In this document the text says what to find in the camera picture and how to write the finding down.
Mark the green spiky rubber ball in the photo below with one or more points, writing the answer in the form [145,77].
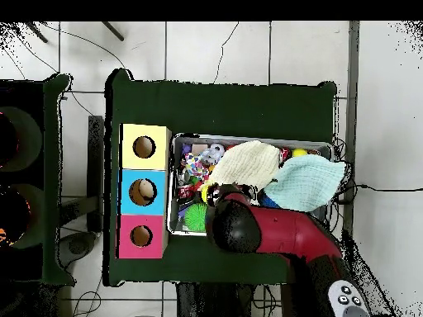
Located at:
[195,216]

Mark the flattened clear bottle, blue label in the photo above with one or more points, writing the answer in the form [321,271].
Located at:
[205,158]

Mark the brown wooden block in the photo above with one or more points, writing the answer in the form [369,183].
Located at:
[198,148]

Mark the black upright panel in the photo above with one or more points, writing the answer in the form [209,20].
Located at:
[96,165]

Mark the small black and white football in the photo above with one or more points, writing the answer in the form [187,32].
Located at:
[218,150]

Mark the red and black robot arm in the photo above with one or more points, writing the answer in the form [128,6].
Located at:
[281,231]

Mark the black tripod leg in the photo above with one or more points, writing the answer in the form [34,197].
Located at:
[36,32]
[113,31]

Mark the wooden box with three holes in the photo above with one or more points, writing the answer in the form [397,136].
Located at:
[158,204]

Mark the mint green muslin cloth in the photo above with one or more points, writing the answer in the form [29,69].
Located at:
[304,185]

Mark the dark green table cloth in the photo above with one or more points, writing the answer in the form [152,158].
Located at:
[214,109]

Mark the cream muslin cloth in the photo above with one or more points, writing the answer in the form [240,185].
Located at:
[248,165]

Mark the smooth yellow ball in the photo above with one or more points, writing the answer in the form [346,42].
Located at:
[300,152]

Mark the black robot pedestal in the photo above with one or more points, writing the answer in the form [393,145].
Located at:
[205,303]

